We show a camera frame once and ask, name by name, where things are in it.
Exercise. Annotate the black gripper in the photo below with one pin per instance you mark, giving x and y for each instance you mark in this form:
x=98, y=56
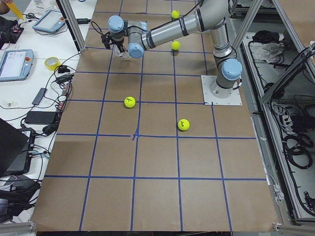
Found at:
x=119, y=45

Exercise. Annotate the clear tennis ball can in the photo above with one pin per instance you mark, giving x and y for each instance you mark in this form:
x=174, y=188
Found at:
x=124, y=55

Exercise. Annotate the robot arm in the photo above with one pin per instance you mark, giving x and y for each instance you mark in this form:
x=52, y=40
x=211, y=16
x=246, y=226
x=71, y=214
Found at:
x=209, y=15

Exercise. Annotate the tennis ball upper left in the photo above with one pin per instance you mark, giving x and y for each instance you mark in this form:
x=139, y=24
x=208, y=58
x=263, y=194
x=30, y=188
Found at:
x=129, y=102

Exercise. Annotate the tennis ball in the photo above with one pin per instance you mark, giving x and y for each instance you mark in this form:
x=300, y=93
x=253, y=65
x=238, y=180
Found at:
x=183, y=124
x=175, y=46
x=129, y=102
x=175, y=14

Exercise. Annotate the tennis ball centre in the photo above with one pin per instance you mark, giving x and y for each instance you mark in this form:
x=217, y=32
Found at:
x=175, y=46

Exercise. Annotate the tennis ball lower right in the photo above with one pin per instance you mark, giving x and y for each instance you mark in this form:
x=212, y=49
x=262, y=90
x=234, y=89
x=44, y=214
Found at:
x=175, y=14

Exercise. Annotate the tennis ball lower left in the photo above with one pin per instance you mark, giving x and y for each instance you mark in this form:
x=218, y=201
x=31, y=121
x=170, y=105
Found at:
x=183, y=124

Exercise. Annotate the small black power brick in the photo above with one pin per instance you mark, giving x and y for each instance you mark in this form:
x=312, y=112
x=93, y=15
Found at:
x=83, y=21

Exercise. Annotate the yellow tape roll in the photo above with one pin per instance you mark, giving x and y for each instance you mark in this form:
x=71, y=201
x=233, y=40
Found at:
x=52, y=63

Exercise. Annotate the teach pendant far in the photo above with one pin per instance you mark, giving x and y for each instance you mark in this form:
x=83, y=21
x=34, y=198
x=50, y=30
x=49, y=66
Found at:
x=51, y=22

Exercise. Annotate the teach pendant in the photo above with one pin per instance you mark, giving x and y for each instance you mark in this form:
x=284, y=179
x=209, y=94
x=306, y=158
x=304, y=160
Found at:
x=51, y=22
x=15, y=65

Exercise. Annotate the grey usb hub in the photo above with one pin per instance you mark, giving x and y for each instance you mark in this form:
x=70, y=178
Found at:
x=39, y=96

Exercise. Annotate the black power adapter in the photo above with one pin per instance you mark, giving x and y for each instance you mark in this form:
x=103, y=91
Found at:
x=40, y=117

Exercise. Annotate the teach pendant near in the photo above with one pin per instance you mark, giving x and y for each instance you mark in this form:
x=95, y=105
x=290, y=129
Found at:
x=15, y=65

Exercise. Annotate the black laptop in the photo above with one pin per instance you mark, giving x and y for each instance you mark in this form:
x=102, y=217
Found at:
x=15, y=149

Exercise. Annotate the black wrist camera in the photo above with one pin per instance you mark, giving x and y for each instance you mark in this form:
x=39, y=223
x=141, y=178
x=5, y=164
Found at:
x=105, y=39

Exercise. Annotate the aluminium frame post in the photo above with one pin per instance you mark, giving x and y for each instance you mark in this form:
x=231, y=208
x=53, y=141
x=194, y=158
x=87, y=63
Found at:
x=70, y=19

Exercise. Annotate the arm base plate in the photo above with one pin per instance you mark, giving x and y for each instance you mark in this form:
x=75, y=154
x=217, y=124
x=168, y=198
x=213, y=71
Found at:
x=217, y=96

